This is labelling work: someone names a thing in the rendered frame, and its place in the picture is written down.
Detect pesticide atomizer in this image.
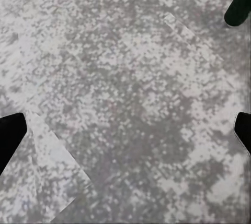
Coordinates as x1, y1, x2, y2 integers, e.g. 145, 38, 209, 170
224, 0, 251, 26

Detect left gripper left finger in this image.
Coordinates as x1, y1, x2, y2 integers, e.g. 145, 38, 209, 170
0, 112, 27, 174

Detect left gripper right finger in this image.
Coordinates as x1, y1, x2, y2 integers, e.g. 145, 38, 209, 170
234, 112, 251, 153

